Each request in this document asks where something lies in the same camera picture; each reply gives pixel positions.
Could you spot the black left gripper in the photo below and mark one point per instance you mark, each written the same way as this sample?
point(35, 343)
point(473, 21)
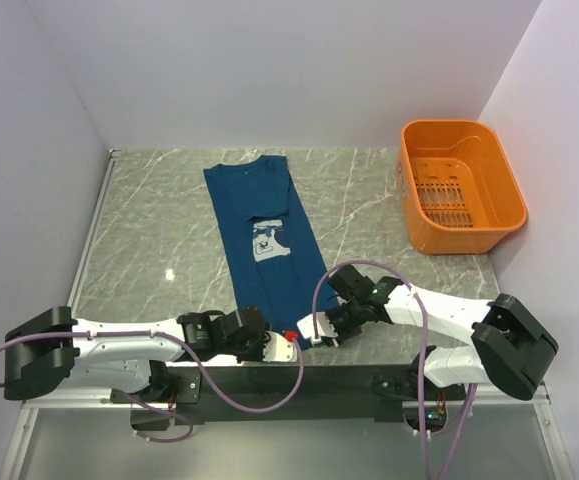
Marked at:
point(259, 356)

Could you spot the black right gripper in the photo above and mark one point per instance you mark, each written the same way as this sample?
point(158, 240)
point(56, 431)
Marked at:
point(342, 335)

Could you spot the blue t shirt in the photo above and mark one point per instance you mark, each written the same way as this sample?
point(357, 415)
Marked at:
point(272, 253)

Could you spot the orange plastic basket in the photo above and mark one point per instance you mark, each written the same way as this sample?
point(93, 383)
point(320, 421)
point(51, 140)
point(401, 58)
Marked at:
point(457, 189)

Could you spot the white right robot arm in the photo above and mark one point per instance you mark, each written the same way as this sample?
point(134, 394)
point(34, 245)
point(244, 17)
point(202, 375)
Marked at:
point(501, 341)

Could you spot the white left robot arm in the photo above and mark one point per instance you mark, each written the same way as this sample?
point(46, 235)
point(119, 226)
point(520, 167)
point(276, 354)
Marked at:
point(54, 349)

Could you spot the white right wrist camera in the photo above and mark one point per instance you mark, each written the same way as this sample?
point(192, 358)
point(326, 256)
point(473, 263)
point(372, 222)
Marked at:
point(315, 331)

